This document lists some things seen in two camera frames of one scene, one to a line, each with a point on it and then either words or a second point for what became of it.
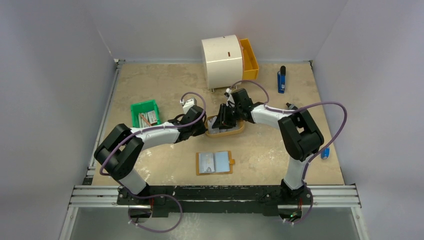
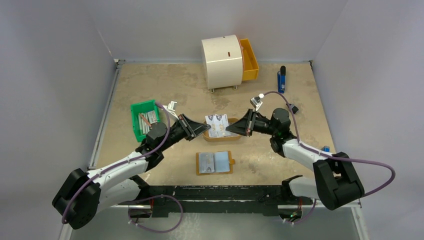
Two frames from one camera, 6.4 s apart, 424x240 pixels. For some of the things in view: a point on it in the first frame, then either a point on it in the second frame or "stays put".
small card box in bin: (152, 117) stays put
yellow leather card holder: (214, 163) stays put
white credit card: (206, 163) stays put
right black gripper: (228, 114) to (250, 122)
